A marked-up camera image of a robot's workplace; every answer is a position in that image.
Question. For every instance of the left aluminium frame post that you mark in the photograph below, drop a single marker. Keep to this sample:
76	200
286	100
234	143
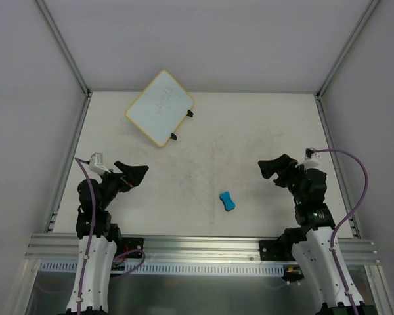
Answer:
49	20

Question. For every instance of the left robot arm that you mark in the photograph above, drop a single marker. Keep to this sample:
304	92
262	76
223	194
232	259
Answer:
100	242

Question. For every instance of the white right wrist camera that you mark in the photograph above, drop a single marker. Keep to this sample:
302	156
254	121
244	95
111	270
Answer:
311	160

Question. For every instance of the blue bone shaped eraser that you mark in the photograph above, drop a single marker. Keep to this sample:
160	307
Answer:
227	201

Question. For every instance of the aluminium frame post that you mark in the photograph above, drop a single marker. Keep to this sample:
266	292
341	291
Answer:
49	20
348	45

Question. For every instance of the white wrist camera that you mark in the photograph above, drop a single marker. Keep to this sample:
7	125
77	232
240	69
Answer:
311	160
96	164

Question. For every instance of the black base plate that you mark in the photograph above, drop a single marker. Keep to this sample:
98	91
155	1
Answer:
275	250
131	243

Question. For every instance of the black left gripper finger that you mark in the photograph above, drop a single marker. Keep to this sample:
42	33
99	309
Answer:
122	167
133	175

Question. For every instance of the aluminium front rail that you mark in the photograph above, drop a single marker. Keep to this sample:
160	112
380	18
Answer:
195	249

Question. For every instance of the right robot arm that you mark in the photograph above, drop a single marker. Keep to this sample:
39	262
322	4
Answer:
313	243

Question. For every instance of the white slotted cable duct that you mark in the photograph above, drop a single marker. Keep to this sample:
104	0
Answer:
177	268

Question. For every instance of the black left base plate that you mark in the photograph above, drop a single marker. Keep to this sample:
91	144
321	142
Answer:
131	243

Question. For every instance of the right aluminium frame post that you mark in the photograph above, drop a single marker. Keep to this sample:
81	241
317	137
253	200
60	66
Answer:
348	45

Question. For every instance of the yellow framed whiteboard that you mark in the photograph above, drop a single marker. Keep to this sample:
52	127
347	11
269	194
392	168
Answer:
160	108

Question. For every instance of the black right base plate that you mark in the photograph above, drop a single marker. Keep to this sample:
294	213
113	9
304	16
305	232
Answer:
275	250

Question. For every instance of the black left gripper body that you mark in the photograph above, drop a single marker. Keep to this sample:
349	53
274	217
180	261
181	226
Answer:
121	178

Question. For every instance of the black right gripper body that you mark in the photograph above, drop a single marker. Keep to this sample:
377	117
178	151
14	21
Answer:
285	172

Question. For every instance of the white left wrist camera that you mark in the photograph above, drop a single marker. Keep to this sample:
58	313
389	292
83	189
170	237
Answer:
96	164

